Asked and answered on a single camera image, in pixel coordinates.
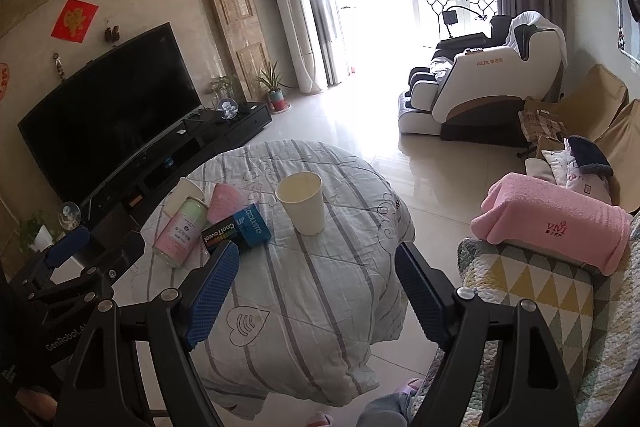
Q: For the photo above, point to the red square wall decoration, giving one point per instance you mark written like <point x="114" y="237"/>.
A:
<point x="75" y="20"/>

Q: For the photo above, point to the person's leg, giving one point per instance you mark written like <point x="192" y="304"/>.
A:
<point x="382" y="412"/>

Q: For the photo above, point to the pink folded cloth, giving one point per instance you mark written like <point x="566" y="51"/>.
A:
<point x="226" y="203"/>

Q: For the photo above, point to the small leafy plant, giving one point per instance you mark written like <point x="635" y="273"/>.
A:
<point x="225" y="87"/>

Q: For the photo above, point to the glass ball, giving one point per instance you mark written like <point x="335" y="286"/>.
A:
<point x="70" y="214"/>

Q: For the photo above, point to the white printed pillow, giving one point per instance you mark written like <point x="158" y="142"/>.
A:
<point x="562" y="167"/>

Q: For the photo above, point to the striped grey quilt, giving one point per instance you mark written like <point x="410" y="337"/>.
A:
<point x="310" y="307"/>

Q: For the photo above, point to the small white cup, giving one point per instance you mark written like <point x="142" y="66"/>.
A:
<point x="182" y="191"/>

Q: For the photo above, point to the small dark wall ornament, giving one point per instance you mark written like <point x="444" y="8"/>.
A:
<point x="111" y="32"/>

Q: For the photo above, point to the person's left hand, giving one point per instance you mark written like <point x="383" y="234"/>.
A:
<point x="36" y="407"/>

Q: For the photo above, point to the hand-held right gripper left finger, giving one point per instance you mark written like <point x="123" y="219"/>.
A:
<point x="212" y="294"/>

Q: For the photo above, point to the tan sofa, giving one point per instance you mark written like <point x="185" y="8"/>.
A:
<point x="600" y="107"/>

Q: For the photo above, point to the black flat television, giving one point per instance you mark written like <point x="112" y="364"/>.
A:
<point x="110" y="107"/>

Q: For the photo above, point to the dark blue cloth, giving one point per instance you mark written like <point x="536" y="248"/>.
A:
<point x="590" y="154"/>

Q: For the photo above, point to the white paper cup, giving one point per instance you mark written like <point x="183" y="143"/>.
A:
<point x="305" y="207"/>

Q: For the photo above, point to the plant in white pot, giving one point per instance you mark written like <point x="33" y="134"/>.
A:
<point x="42" y="237"/>

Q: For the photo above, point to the potted green plant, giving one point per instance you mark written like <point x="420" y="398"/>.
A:
<point x="275" y="98"/>

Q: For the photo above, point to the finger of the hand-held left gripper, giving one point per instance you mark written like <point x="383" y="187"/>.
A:
<point x="67" y="247"/>
<point x="122" y="259"/>

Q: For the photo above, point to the tablet on flexible stand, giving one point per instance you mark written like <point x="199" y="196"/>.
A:
<point x="450" y="17"/>

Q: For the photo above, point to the hanging wall ornament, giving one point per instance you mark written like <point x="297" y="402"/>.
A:
<point x="59" y="67"/>

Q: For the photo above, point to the pink and green can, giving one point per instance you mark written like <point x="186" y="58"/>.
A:
<point x="179" y="232"/>

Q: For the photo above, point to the pink slipper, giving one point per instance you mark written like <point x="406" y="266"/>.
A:
<point x="320" y="419"/>
<point x="407" y="387"/>

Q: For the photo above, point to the white wall board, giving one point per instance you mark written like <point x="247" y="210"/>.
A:
<point x="629" y="24"/>

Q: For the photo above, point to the white standing air conditioner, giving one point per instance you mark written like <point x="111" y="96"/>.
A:
<point x="295" y="32"/>

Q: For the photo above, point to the pink towel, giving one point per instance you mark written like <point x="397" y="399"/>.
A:
<point x="550" y="222"/>

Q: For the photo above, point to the white massage chair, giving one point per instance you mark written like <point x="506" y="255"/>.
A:
<point x="480" y="87"/>

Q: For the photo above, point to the plaid cushion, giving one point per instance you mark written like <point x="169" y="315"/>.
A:
<point x="542" y="127"/>

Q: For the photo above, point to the blue and black box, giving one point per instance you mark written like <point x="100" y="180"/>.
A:
<point x="242" y="227"/>

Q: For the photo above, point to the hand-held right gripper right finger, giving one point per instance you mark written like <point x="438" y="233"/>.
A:
<point x="420" y="297"/>

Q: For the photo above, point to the triangle pattern quilted cover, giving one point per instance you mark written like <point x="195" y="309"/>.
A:
<point x="540" y="297"/>

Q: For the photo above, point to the black television cabinet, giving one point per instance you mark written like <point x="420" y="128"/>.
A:
<point x="242" y="127"/>

